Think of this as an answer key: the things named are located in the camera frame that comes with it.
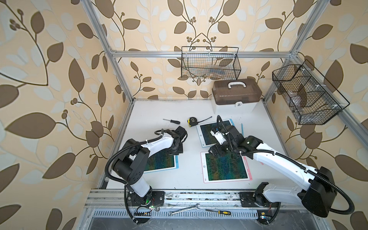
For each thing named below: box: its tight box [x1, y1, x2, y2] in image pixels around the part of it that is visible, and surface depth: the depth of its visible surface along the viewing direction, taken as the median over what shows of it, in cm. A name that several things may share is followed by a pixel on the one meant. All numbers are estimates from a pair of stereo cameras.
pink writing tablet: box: [200, 151, 253, 184], surface depth 86 cm
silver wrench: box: [167, 203, 201, 217], surface depth 72 cm
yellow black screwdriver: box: [205, 208, 231, 216], surface depth 72 cm
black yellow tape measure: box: [187, 115, 213, 127], surface depth 107 cm
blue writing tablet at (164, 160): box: [143, 149, 180, 174], surface depth 88 cm
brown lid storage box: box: [211, 78, 263, 115], surface depth 104 cm
